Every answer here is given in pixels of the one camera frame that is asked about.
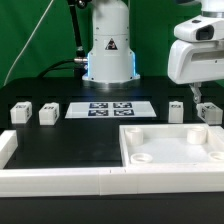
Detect black hose on stand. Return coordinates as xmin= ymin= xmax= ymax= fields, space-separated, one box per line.
xmin=66 ymin=0 xmax=88 ymax=79

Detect white square tabletop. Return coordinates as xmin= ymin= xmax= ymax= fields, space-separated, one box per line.
xmin=119 ymin=124 xmax=224 ymax=167

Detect black thick cable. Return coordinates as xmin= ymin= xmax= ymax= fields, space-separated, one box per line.
xmin=37 ymin=58 xmax=88 ymax=80

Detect white front fence rail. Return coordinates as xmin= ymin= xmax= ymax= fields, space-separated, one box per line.
xmin=0 ymin=163 xmax=224 ymax=197

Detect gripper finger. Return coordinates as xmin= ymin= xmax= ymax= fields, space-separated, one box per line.
xmin=190 ymin=83 xmax=202 ymax=104

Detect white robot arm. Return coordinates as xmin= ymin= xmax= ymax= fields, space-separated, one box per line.
xmin=83 ymin=0 xmax=224 ymax=102

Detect white sheet with tags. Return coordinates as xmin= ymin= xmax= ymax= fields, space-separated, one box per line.
xmin=65 ymin=101 xmax=156 ymax=119

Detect thin white cable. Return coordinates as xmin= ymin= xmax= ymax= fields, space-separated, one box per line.
xmin=2 ymin=0 xmax=55 ymax=88

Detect white left fence piece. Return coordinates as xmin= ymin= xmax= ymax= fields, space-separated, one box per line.
xmin=0 ymin=130 xmax=18 ymax=169

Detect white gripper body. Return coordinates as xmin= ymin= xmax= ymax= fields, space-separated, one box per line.
xmin=168 ymin=15 xmax=224 ymax=84

